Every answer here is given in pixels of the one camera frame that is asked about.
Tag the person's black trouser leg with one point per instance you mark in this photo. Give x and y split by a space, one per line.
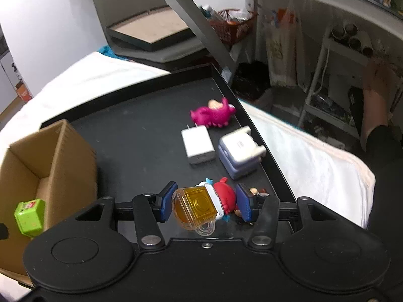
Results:
387 170

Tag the cardboard box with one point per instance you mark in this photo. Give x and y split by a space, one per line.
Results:
69 163

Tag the cardboard tube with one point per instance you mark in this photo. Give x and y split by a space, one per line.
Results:
338 30
351 29
367 50
354 42

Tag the person's bare foot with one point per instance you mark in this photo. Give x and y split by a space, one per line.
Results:
374 100

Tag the black tray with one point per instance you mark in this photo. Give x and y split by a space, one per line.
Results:
135 138

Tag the white metal rack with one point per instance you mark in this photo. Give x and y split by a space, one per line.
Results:
318 69

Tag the printed white plastic bag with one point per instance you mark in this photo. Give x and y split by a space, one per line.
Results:
283 53

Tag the turquoise cloth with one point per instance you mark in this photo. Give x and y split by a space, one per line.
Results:
107 51

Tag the black frame with brown board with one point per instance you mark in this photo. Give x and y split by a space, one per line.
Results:
151 25

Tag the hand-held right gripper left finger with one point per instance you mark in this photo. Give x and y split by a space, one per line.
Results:
166 202

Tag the white charger plug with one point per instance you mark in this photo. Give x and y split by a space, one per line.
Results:
196 144

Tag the orange box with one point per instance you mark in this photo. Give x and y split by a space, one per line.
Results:
24 93

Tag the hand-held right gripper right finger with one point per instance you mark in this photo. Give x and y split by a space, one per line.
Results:
244 203

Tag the red plastic basket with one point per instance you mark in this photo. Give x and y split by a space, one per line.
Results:
233 31

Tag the lilac box with white top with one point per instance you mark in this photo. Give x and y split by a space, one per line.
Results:
236 146

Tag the red-haired figurine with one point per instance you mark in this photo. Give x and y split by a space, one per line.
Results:
195 206

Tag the black plastic bag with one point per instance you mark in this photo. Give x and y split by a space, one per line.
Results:
252 78

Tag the green toy cube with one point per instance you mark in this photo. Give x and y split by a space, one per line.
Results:
30 218

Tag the pink bear toy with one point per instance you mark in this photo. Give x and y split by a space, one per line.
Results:
207 116

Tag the white blanket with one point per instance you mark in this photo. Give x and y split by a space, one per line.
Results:
314 170

